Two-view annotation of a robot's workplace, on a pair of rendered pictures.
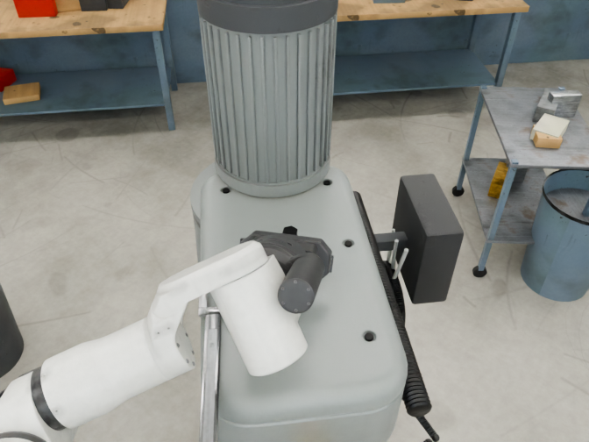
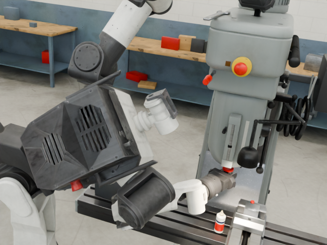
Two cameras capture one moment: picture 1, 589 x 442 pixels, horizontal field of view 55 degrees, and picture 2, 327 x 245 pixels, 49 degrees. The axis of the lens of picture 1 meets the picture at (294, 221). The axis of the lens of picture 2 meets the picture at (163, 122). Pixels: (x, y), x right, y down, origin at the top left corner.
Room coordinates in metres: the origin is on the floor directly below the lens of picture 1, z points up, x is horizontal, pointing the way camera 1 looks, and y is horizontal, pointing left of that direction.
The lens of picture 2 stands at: (-0.77, -0.26, 2.04)
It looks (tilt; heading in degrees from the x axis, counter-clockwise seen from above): 24 degrees down; 24
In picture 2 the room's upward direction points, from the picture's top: 5 degrees clockwise
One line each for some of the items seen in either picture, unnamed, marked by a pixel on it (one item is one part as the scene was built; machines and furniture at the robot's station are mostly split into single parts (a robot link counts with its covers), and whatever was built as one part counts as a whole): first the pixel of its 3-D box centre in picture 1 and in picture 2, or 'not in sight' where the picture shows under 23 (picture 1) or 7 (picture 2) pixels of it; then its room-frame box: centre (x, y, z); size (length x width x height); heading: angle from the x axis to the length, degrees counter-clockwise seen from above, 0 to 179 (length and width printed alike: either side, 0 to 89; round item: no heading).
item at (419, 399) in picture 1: (377, 284); (293, 48); (0.61, -0.13, 1.79); 0.45 x 0.04 x 0.04; 7
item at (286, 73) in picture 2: not in sight; (282, 79); (0.64, -0.12, 1.66); 0.12 x 0.04 x 0.04; 7
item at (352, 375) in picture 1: (288, 294); (252, 38); (0.57, 0.01, 1.81); 0.47 x 0.26 x 0.16; 7
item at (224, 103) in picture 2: not in sight; (236, 123); (0.56, 0.01, 1.47); 0.21 x 0.19 x 0.32; 97
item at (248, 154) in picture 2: not in sight; (248, 155); (0.36, -0.09, 1.45); 0.07 x 0.07 x 0.06
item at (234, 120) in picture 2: not in sight; (231, 141); (0.45, -0.01, 1.45); 0.04 x 0.04 x 0.21; 7
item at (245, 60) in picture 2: not in sight; (241, 66); (0.33, -0.02, 1.76); 0.06 x 0.02 x 0.06; 97
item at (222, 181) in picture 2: not in sight; (214, 183); (0.47, 0.03, 1.23); 0.13 x 0.12 x 0.10; 75
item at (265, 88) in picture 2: not in sight; (247, 70); (0.60, 0.01, 1.68); 0.34 x 0.24 x 0.10; 7
